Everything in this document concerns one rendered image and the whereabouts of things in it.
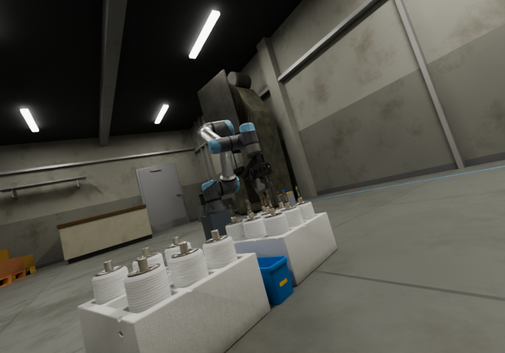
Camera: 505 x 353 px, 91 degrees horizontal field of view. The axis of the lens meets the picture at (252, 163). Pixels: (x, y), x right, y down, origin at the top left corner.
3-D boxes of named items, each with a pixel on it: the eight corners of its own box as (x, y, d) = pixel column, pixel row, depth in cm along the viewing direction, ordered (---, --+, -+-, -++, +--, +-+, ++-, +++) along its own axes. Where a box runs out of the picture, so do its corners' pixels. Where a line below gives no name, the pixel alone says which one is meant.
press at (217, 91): (309, 197, 475) (267, 62, 508) (255, 216, 405) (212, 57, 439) (267, 206, 590) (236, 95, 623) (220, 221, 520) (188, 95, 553)
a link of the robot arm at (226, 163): (217, 192, 188) (207, 120, 167) (236, 187, 193) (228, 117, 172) (222, 199, 178) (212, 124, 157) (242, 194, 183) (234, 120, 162)
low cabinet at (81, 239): (140, 237, 763) (134, 212, 772) (153, 237, 589) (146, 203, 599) (71, 258, 667) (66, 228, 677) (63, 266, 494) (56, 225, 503)
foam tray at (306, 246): (225, 283, 114) (216, 244, 116) (274, 253, 144) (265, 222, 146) (297, 286, 89) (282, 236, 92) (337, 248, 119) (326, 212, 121)
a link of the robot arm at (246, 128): (250, 126, 130) (255, 120, 122) (255, 146, 128) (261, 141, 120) (236, 128, 127) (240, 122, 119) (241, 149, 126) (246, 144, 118)
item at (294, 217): (291, 248, 116) (280, 209, 118) (312, 244, 113) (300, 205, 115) (288, 254, 107) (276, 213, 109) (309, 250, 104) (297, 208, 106)
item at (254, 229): (250, 266, 105) (239, 224, 107) (256, 258, 114) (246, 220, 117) (271, 262, 103) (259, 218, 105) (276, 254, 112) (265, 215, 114)
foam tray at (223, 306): (88, 370, 72) (77, 306, 74) (198, 301, 102) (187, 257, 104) (152, 420, 47) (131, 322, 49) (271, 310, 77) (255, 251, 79)
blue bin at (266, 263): (219, 300, 97) (211, 269, 99) (239, 286, 105) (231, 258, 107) (279, 306, 78) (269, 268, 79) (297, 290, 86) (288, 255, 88)
